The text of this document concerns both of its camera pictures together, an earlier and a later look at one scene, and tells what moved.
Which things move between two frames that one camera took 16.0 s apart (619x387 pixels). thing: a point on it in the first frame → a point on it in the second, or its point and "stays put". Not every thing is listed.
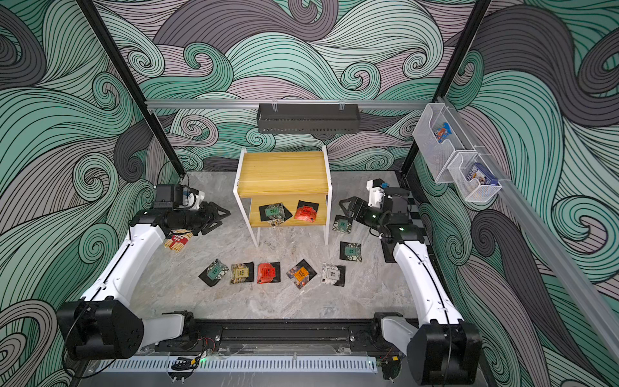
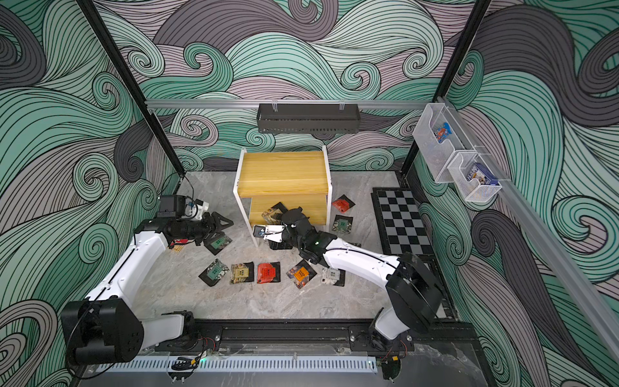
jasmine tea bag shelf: (275, 214) → (216, 241)
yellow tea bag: (242, 272) stays put
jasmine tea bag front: (342, 223) stays put
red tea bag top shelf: (268, 272) stays put
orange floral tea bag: (301, 273) stays put
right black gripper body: (375, 217) → (301, 243)
